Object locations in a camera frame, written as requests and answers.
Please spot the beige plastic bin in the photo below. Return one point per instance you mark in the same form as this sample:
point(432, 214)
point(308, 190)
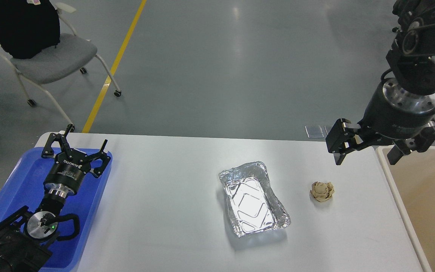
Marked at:
point(412, 182)

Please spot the grey office chair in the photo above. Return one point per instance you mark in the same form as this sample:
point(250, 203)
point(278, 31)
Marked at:
point(55, 63)

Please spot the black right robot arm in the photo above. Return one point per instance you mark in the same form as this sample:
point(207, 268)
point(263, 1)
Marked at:
point(411, 58)

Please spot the left metal floor plate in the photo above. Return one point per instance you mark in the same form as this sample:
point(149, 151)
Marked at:
point(314, 131)

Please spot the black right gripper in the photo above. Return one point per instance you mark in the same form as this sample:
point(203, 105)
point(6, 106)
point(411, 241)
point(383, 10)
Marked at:
point(393, 115)

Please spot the black jacket on chair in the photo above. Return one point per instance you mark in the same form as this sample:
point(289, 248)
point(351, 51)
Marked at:
point(27, 28)

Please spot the right metal floor plate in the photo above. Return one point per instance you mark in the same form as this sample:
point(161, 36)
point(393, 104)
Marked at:
point(327, 129)

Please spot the metal floor plate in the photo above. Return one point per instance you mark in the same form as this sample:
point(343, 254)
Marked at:
point(314, 131)
point(327, 129)

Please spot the blue plastic tray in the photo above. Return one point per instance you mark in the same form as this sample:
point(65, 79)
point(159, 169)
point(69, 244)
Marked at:
point(24, 187)

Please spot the crumpled brown paper ball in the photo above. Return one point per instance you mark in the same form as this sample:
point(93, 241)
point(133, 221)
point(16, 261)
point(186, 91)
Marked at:
point(322, 191)

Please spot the aluminium foil tray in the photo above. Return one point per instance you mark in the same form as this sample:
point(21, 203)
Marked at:
point(252, 204)

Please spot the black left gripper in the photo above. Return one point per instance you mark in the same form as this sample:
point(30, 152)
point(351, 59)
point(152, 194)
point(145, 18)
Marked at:
point(71, 165)

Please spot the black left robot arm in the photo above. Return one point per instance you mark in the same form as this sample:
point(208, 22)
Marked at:
point(47, 205)

